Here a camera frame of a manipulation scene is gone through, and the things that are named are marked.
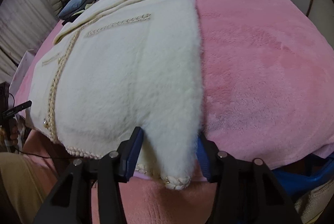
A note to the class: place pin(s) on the white cardboard box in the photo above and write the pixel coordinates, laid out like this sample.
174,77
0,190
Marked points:
24,67

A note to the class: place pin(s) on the person's khaki clothing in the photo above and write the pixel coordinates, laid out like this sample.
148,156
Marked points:
18,187

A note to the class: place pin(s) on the pink bed blanket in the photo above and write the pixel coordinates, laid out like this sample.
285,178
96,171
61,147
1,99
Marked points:
261,57

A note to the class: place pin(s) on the white fuzzy cardigan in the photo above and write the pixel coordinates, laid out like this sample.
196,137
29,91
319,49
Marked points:
117,70

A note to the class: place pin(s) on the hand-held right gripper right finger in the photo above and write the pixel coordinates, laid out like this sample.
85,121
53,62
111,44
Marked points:
203,161

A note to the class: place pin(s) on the beige fuzzy cloth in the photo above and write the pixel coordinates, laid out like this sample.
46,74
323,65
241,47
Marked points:
315,205

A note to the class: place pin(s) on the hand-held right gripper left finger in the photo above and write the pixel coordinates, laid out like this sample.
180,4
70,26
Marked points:
134,153

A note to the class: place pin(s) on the blue plastic basin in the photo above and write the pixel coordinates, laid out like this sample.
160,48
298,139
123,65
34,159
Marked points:
300,179

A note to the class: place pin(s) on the person's left hand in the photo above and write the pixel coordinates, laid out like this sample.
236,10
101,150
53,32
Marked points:
11,131

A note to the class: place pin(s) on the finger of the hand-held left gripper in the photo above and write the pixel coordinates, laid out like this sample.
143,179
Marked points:
19,107

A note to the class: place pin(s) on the white curtain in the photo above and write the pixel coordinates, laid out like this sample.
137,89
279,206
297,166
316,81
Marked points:
23,18

